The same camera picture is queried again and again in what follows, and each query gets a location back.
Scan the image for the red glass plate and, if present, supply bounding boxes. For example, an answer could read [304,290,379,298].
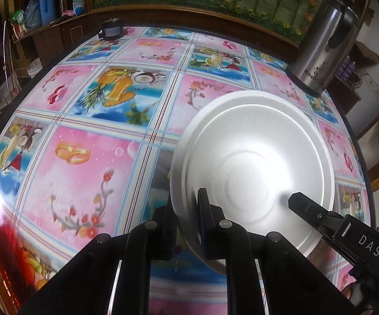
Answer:
[0,192,58,314]

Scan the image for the white foam bowl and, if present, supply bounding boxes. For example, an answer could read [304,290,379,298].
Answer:
[170,90,335,258]

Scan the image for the operator hand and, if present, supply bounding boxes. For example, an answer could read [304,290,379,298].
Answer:
[341,282,356,299]

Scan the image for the colourful patterned tablecloth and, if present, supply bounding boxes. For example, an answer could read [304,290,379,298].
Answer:
[0,25,373,315]

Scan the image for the purple bottles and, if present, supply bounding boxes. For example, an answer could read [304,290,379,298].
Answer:
[336,56,356,82]

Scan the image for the stainless steel thermos jug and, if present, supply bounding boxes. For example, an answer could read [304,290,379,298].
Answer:
[285,0,360,97]

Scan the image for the small dark jar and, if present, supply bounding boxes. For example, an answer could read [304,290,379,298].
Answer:
[98,18,124,41]

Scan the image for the grey blue thermos flask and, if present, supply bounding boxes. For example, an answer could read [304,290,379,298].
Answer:
[24,0,41,29]

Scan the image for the green white bottle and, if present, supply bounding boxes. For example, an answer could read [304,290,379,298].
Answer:
[73,0,85,16]

